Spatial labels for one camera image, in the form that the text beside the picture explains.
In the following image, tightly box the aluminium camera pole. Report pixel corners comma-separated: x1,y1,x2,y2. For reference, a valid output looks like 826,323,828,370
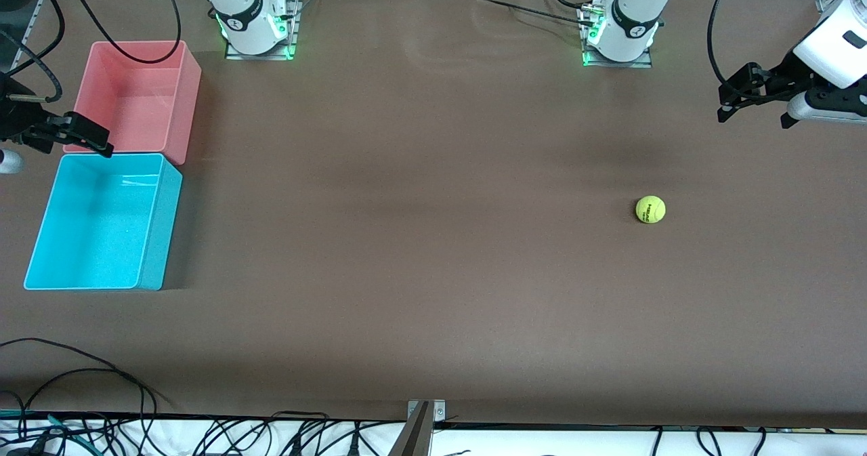
387,402,434,456

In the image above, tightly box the pink plastic bin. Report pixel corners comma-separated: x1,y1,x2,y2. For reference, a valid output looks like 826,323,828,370
63,40,203,166

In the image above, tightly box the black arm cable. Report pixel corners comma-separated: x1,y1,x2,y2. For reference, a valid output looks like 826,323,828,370
706,0,753,101
64,0,182,64

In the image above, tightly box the black looped cable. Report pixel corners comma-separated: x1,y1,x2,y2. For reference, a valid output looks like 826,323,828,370
0,337,158,436
17,368,178,416

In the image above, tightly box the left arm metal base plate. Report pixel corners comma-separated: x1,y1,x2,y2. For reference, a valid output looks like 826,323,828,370
580,3,654,69

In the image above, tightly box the yellow-green tennis ball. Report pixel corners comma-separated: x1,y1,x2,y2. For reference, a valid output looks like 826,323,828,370
635,195,667,225

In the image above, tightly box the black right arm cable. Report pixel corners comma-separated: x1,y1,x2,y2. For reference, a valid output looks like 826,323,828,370
64,0,182,64

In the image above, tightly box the teal cable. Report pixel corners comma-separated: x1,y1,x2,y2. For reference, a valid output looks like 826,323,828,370
0,409,92,447

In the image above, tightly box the blue plastic bin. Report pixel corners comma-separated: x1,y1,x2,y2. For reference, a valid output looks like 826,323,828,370
24,152,184,291

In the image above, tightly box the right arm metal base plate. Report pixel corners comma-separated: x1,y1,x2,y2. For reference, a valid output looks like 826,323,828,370
224,0,303,61

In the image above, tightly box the small metal bracket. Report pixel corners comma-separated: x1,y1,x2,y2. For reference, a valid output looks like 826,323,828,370
406,399,446,421

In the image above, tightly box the long black table cable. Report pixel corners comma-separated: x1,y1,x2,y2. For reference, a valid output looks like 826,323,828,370
483,0,597,26

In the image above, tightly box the silver aluminium extrusion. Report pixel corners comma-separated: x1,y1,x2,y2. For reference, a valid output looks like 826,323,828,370
20,0,68,47

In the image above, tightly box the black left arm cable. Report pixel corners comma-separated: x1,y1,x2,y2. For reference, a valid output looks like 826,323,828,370
706,0,753,101

